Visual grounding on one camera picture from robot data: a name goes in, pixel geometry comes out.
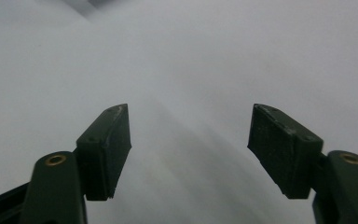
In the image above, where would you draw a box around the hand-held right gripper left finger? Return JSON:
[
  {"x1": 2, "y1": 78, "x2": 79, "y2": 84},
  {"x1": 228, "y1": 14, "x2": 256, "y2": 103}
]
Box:
[{"x1": 76, "y1": 103, "x2": 132, "y2": 202}]

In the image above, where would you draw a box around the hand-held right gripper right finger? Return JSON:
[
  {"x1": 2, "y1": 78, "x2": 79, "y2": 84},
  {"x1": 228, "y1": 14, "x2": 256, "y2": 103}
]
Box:
[{"x1": 247, "y1": 103, "x2": 324, "y2": 200}]

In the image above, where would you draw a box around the white table cover sheet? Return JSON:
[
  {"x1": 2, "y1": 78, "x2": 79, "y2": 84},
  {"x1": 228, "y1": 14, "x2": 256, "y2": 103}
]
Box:
[{"x1": 0, "y1": 0, "x2": 358, "y2": 224}]

